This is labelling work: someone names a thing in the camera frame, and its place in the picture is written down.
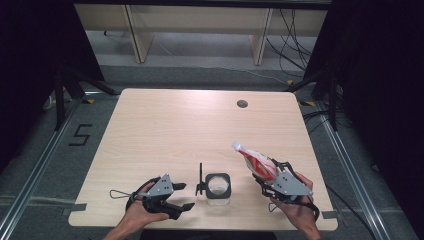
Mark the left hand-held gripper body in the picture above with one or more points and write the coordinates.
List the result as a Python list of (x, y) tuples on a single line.
[(161, 188)]

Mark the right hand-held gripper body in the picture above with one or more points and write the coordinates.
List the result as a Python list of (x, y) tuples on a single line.
[(291, 186)]

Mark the red and white sugar bag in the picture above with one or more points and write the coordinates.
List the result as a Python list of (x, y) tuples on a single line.
[(258, 163)]

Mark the square glass jar black lid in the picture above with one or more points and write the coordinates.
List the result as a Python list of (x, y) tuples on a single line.
[(217, 201)]

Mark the person's right hand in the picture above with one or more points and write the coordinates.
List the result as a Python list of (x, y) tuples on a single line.
[(300, 213)]

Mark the person's left hand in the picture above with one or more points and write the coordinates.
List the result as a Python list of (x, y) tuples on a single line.
[(135, 211)]

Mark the grey tape strip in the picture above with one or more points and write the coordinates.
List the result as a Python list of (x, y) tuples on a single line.
[(330, 214), (78, 207)]

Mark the yellow tape piece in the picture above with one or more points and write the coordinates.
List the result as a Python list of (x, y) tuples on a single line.
[(309, 103), (89, 100), (290, 82)]

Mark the grey round table grommet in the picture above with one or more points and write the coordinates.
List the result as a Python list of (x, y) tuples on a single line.
[(242, 103)]

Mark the black metal stand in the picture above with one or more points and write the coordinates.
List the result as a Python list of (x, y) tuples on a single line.
[(332, 106), (60, 100)]

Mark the black curtain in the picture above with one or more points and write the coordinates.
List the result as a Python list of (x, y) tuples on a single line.
[(383, 66), (33, 50)]

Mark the light wooden desk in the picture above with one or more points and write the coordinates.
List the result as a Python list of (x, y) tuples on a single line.
[(200, 20)]

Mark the aluminium floor rail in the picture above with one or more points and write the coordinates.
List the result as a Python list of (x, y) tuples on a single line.
[(43, 160), (349, 166)]

